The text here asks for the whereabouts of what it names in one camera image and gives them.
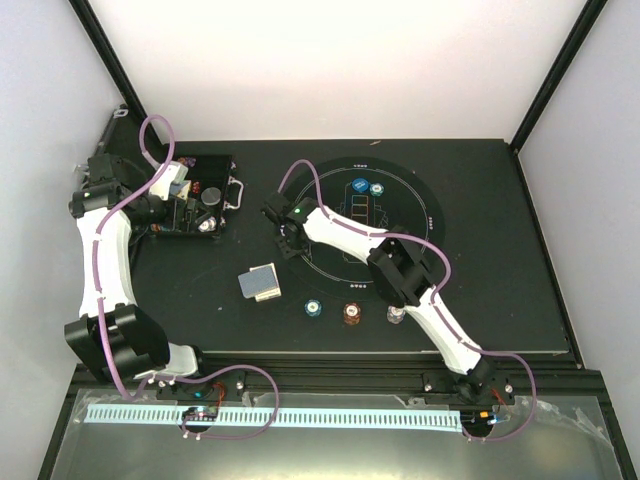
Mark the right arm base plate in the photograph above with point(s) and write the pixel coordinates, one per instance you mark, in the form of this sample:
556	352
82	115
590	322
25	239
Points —
440	390

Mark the red-brown poker chip stack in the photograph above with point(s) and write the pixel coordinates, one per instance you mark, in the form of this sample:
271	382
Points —
352	314

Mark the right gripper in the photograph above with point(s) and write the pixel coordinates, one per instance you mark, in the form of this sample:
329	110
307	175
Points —
289	252

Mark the black poker chip case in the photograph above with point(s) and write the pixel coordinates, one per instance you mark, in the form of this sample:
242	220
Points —
117	169

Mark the purple chips in case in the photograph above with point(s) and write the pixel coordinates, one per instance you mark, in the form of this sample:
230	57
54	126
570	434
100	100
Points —
189	162

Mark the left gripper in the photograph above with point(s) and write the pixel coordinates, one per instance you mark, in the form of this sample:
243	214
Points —
187	224

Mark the clear dealer button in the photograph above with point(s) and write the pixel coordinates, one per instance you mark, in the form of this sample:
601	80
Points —
211	196

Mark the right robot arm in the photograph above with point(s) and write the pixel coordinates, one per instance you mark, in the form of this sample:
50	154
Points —
400	273

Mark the deck of playing cards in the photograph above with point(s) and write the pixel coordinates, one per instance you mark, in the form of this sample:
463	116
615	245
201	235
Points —
260	283

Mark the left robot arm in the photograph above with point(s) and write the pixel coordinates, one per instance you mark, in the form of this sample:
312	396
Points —
113	337

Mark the purple poker chip stack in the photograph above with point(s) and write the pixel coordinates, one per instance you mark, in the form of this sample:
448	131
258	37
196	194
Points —
395	315

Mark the blue round blind button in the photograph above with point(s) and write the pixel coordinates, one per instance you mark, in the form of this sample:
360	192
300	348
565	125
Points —
360	186

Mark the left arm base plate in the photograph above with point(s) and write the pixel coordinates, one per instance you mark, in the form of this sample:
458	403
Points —
226	387

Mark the teal poker chip stack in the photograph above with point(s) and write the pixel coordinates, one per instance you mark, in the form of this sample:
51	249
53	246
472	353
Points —
313	308

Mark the light blue slotted strip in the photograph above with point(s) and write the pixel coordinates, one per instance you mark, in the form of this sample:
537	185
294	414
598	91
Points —
316	418

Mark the round black poker mat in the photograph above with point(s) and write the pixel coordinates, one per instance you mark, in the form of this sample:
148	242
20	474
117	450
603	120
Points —
406	202

